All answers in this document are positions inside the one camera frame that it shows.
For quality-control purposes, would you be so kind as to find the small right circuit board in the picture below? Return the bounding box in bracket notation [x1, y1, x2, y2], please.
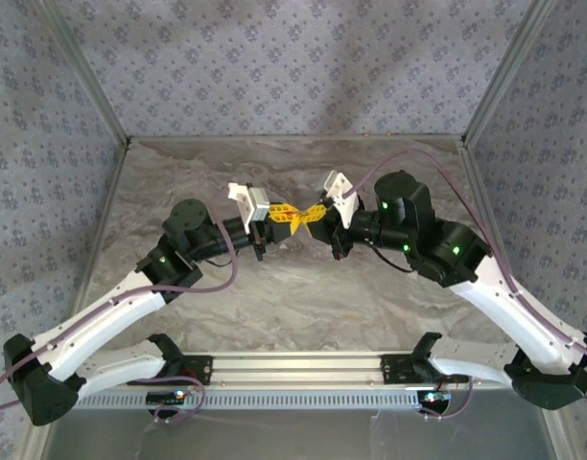
[417, 390, 453, 406]

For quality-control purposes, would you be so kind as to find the grey metal sheet panel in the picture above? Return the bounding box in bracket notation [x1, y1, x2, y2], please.
[43, 406, 563, 460]

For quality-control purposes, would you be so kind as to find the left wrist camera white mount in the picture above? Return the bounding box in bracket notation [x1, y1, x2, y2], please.
[225, 181, 270, 236]

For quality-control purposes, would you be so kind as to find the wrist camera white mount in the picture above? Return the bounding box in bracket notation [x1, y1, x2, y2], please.
[225, 181, 270, 236]
[319, 171, 361, 226]

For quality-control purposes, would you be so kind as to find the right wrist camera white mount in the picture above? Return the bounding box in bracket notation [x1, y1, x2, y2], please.
[319, 171, 361, 226]

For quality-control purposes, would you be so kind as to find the aluminium back edge rail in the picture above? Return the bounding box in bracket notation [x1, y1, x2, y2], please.
[128, 133, 467, 144]

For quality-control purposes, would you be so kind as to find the aluminium right side rail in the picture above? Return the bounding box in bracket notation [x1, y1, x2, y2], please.
[458, 141, 537, 350]

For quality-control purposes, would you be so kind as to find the aluminium left side rail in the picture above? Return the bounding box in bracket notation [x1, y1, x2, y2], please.
[48, 141, 131, 354]

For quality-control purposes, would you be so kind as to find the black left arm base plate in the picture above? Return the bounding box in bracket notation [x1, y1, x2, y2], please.
[126, 355, 214, 386]

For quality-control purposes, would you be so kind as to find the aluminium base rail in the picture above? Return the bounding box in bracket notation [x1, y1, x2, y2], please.
[75, 352, 515, 388]

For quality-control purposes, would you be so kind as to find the aluminium right corner post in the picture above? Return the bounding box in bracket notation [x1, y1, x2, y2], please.
[460, 0, 558, 145]

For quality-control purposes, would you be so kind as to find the aluminium corner post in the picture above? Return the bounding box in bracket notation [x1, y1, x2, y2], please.
[34, 0, 133, 147]
[460, 0, 558, 145]

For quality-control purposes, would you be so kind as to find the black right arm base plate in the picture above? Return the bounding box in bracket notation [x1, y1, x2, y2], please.
[379, 353, 470, 384]

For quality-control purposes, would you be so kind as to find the grey slotted cable duct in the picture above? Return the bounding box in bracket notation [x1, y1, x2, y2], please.
[72, 388, 425, 409]

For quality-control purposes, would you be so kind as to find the aluminium left corner post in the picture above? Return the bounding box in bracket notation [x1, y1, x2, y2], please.
[34, 0, 133, 147]

